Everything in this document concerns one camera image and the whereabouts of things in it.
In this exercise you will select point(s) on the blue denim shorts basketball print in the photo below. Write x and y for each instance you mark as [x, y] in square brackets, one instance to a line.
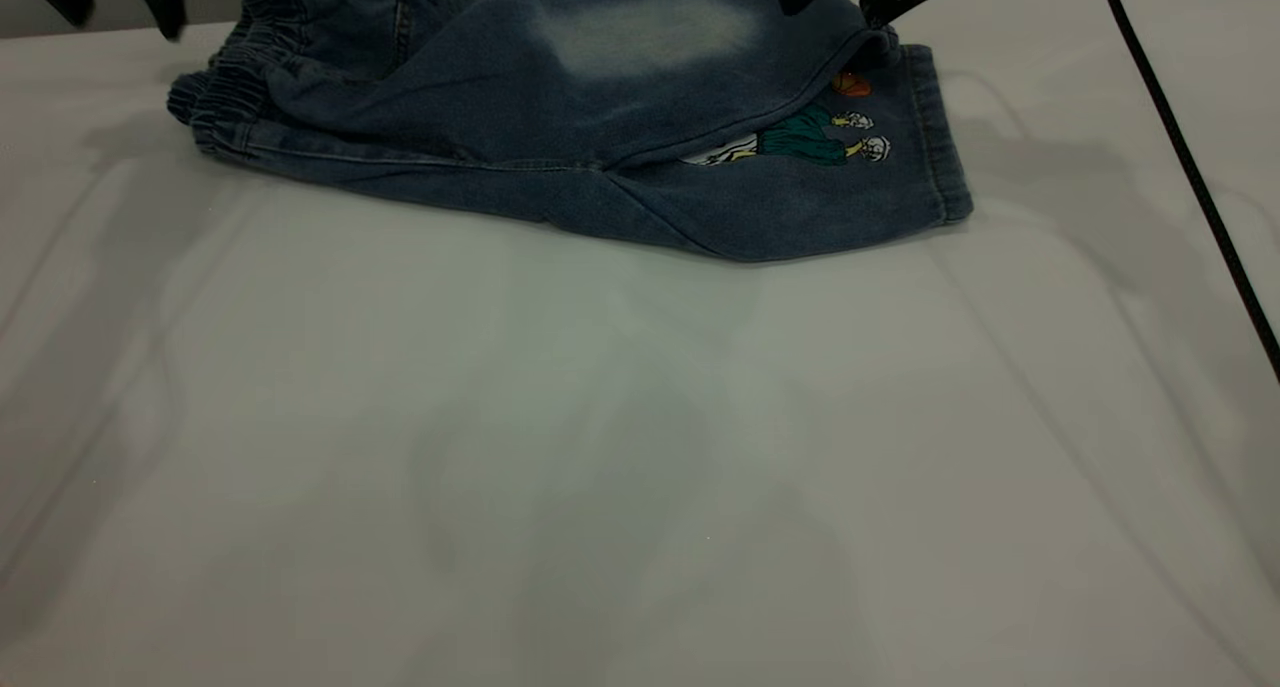
[500, 97]

